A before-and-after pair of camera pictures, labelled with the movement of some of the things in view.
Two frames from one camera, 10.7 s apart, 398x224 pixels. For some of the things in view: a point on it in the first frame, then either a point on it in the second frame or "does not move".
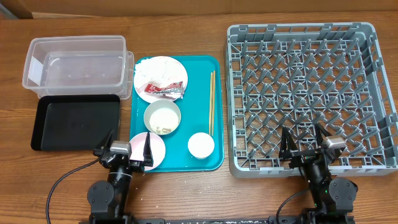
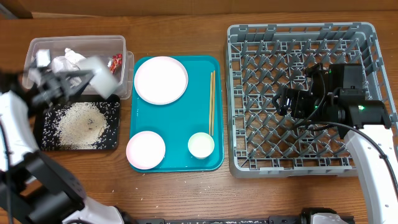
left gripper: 138,166 → 55,82
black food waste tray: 75,122 does not move
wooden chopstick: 211,101 does not move
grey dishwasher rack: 296,75 does not move
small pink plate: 157,147 does not move
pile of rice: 163,121 → 79,126
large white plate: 160,78 does not move
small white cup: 201,145 does not move
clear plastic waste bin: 96,65 does not move
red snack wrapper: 176,88 → 115,62
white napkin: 153,68 → 67,63
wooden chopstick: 213,101 does not move
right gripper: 287,149 → 299,96
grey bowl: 162,117 → 104,82
